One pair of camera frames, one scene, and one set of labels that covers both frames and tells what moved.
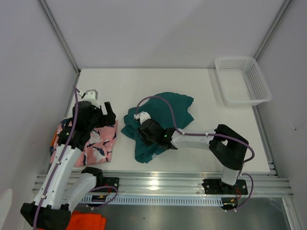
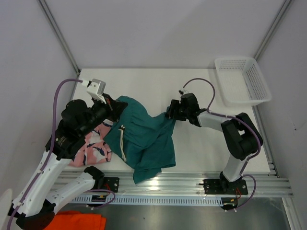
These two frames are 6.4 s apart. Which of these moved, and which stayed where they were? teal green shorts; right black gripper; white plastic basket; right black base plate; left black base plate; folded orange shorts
Moved: right black gripper; teal green shorts
Stayed: folded orange shorts; white plastic basket; right black base plate; left black base plate
